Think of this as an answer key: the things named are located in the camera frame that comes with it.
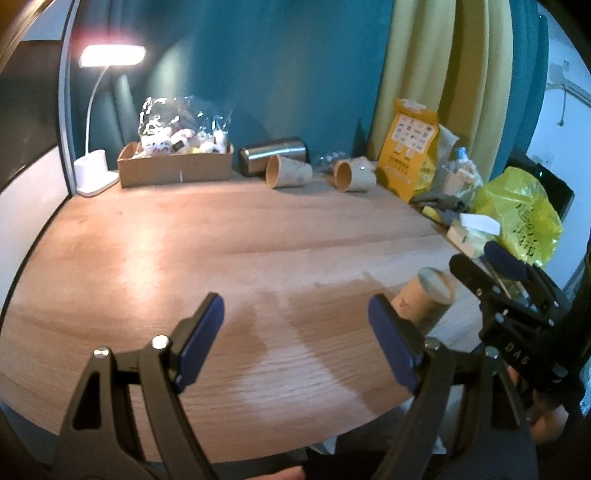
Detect stainless steel thermos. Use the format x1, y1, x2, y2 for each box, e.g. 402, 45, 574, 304
238, 137, 307, 176

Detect clear plastic bag of toys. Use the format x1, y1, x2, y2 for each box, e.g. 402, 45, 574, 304
138, 95, 232, 156

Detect small clear plastic wrapper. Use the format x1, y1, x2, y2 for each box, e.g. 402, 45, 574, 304
316, 151, 348, 173

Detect yellow plastic bag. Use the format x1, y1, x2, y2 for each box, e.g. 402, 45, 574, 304
475, 167, 565, 269

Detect person's right hand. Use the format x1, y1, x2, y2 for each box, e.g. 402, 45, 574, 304
507, 366, 570, 445

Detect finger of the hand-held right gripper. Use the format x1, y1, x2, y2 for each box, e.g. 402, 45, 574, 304
449, 253, 509, 308
483, 240, 573, 315

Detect yellow paper package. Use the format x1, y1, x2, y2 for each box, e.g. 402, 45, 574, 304
376, 97, 440, 202

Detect beige paper cup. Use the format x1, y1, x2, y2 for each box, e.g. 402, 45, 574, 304
333, 157, 378, 193
265, 154, 314, 189

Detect grey cloth gloves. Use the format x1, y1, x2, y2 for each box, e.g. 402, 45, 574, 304
410, 191, 463, 225

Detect yellow curtain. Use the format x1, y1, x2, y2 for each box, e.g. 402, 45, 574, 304
368, 0, 511, 172

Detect white desk lamp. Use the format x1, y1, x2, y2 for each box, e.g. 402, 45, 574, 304
73, 44, 148, 198

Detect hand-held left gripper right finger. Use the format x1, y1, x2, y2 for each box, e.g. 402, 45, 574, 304
368, 294, 539, 480

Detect brown paper cup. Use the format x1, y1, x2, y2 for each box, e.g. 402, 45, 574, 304
391, 267, 458, 325

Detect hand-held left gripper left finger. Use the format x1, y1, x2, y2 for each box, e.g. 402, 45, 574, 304
51, 292, 226, 480

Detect black electronic device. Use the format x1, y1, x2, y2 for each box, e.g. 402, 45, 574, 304
505, 147, 576, 219

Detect white tissue box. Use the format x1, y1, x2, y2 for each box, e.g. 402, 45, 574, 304
446, 213, 502, 260

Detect cardboard box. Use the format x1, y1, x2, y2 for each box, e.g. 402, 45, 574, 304
116, 141, 235, 189

